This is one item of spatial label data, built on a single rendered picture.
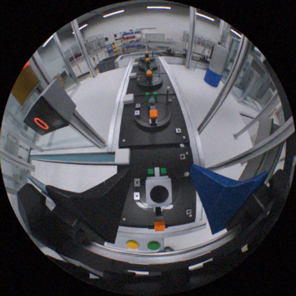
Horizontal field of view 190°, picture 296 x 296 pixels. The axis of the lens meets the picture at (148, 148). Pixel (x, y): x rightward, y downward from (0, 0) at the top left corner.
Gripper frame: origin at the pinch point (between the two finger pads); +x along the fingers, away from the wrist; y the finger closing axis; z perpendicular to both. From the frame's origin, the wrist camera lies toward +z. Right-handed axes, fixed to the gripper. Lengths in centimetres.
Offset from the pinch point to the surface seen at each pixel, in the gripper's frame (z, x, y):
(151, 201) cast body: -7.6, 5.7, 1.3
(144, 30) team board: 861, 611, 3
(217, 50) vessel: 64, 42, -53
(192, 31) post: 95, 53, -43
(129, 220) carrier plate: -22.0, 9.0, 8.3
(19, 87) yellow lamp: 13.8, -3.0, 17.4
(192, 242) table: -45.7, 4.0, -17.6
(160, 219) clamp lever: -12.4, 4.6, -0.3
